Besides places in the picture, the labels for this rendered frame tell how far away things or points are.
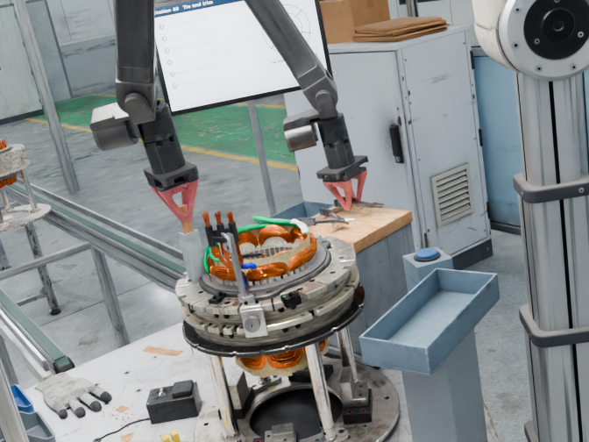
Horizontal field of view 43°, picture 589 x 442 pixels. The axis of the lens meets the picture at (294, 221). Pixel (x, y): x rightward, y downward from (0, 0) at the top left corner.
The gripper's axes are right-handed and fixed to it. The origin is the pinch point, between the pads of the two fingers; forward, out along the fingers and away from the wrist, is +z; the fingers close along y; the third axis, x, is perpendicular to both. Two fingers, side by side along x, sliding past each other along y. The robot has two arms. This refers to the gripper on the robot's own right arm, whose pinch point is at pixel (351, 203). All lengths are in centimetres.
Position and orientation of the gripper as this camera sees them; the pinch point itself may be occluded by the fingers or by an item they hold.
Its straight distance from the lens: 159.7
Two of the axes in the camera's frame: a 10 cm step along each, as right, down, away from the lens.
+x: 6.9, 0.6, -7.2
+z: 2.6, 9.1, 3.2
